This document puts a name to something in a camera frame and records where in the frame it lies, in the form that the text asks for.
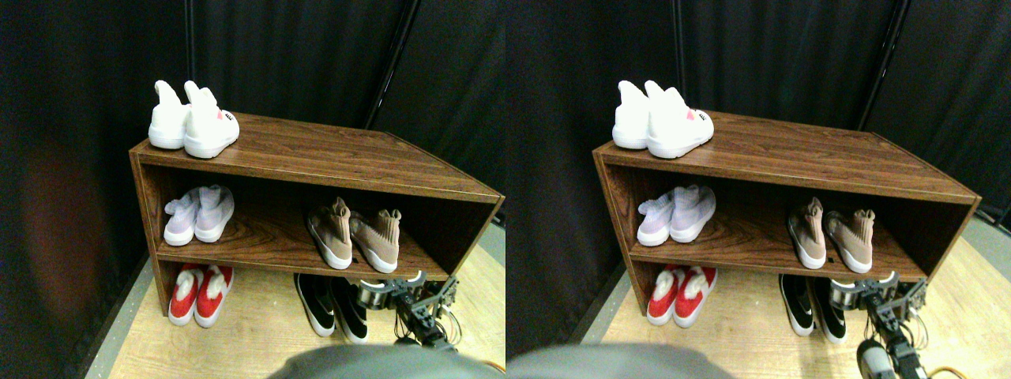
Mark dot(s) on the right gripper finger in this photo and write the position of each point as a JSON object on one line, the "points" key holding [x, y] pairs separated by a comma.
{"points": [[407, 278], [878, 279], [844, 295], [373, 294]]}

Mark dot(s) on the black shoe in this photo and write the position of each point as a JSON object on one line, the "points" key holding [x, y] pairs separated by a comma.
{"points": [[798, 306], [316, 306], [831, 314], [351, 312]]}

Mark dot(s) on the tan shoe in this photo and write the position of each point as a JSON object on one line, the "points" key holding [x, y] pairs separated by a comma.
{"points": [[851, 243], [377, 243], [333, 237], [809, 237]]}

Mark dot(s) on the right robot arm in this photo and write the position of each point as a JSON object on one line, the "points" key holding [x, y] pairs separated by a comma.
{"points": [[892, 351], [426, 332]]}

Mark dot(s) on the brown shoe rack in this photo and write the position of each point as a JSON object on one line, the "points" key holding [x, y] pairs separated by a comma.
{"points": [[332, 154], [798, 154]]}

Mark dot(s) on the red shoe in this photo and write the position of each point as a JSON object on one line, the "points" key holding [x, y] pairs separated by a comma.
{"points": [[213, 298], [663, 302], [184, 300], [693, 298]]}

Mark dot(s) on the lilac shoe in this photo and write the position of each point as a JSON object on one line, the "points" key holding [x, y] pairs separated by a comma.
{"points": [[655, 225], [692, 217], [214, 217], [182, 223]]}

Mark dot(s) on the black curtain stand pole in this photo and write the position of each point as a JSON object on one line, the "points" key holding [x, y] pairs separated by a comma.
{"points": [[883, 63], [392, 63], [190, 39]]}

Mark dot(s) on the white shoe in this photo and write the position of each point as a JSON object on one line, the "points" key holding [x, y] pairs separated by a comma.
{"points": [[678, 134], [631, 126], [208, 134], [168, 126]]}

